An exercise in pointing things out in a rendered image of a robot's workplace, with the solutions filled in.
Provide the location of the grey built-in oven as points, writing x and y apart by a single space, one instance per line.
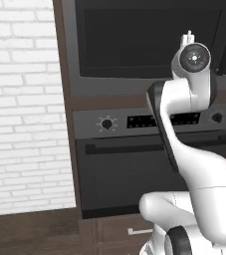
117 172

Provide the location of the brown wooden drawer front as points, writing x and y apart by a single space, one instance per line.
114 232

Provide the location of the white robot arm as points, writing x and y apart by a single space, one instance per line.
204 179

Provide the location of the grey microwave oven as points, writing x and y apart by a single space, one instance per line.
124 43

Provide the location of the black oven door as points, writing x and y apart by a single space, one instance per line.
124 182

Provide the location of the black oven knob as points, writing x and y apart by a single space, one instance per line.
107 124
217 117

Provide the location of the brown wooden cabinet frame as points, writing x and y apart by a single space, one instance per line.
64 99

